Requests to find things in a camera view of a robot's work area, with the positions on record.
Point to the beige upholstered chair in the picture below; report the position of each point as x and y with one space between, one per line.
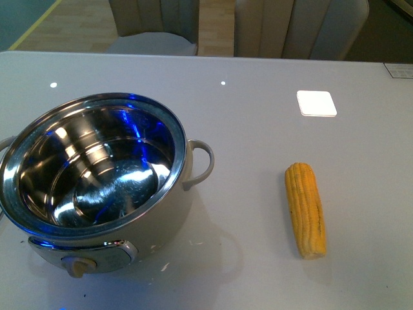
165 28
300 29

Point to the yellow corn cob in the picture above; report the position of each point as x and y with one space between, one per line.
306 212

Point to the left beige upholstered chair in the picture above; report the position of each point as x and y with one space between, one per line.
165 28

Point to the beige electric cooking pot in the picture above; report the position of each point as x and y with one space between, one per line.
100 182

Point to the table corner label sticker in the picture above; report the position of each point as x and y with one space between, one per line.
400 70

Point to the right beige upholstered chair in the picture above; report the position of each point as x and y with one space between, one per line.
300 29

